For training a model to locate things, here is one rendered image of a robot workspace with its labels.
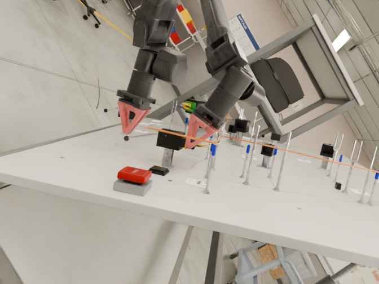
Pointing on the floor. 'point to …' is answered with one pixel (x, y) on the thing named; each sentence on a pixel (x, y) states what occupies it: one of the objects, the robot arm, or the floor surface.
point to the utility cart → (249, 271)
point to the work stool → (92, 11)
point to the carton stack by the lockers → (269, 254)
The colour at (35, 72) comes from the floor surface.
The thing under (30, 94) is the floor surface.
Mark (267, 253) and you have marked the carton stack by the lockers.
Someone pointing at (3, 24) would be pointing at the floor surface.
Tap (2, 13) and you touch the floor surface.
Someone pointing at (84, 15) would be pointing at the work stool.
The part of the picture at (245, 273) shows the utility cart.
